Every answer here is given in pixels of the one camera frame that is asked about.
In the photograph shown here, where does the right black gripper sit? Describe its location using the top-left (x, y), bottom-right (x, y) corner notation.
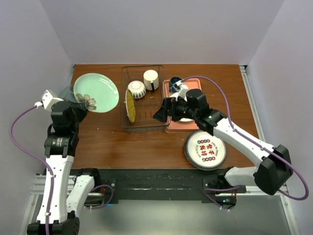
top-left (153, 95), bottom-right (198, 123)

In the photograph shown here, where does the light blue plate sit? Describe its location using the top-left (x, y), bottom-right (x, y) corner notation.
top-left (73, 73), bottom-right (119, 113)

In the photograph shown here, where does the white bowl orange rim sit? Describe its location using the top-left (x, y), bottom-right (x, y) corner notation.
top-left (127, 80), bottom-right (146, 99)

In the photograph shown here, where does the woven bamboo tray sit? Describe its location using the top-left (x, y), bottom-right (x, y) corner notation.
top-left (125, 90), bottom-right (135, 123)

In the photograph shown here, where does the cream mug black handle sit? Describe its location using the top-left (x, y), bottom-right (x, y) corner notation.
top-left (143, 70), bottom-right (159, 92)

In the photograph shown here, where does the chinese text plate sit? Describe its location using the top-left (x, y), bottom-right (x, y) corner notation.
top-left (184, 130), bottom-right (226, 171)

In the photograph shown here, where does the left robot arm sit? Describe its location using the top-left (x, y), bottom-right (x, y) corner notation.
top-left (27, 100), bottom-right (101, 235)

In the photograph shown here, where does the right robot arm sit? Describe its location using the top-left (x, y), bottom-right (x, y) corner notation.
top-left (153, 89), bottom-right (293, 195)

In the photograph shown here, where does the pink plastic tray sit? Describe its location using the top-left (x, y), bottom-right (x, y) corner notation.
top-left (162, 78), bottom-right (201, 134)

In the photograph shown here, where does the dark green plate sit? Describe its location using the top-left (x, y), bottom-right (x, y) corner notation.
top-left (59, 85), bottom-right (76, 102)

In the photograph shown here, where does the grey ceramic cup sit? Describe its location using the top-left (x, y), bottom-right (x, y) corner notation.
top-left (69, 84), bottom-right (74, 96)

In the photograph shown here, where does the watermelon pattern plate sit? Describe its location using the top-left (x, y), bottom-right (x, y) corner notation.
top-left (170, 93), bottom-right (193, 123)

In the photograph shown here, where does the blue ceramic mug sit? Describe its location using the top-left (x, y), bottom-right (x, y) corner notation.
top-left (169, 77), bottom-right (181, 93)

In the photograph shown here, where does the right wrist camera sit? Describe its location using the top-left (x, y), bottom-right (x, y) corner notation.
top-left (173, 80), bottom-right (189, 99)

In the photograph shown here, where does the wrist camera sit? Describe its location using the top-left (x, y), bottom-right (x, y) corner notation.
top-left (34, 90), bottom-right (63, 112)
top-left (173, 80), bottom-right (189, 99)

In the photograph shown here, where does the black wire dish rack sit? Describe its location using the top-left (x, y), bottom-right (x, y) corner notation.
top-left (119, 65), bottom-right (169, 133)

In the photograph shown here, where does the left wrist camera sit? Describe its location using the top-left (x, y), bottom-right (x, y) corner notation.
top-left (34, 90), bottom-right (63, 112)

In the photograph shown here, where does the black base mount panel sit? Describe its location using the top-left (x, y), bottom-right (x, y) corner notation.
top-left (35, 167), bottom-right (246, 212)

